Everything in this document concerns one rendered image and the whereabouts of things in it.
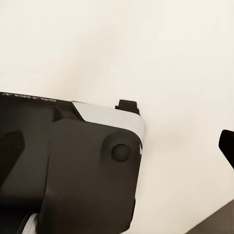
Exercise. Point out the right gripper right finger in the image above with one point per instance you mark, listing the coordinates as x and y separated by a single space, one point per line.
226 145

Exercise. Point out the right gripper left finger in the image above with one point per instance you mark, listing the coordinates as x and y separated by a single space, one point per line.
12 145

